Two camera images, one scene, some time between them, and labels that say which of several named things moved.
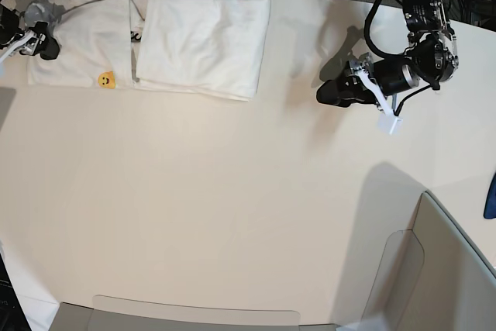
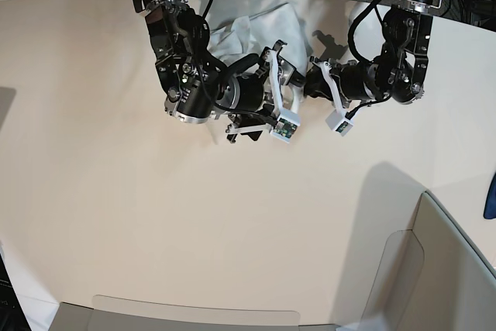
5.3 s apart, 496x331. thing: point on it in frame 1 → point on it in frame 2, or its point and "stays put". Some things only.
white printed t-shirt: (173, 40) → (234, 41)
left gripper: (47, 47) → (257, 90)
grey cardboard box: (433, 277) stays put
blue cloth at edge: (490, 206) stays put
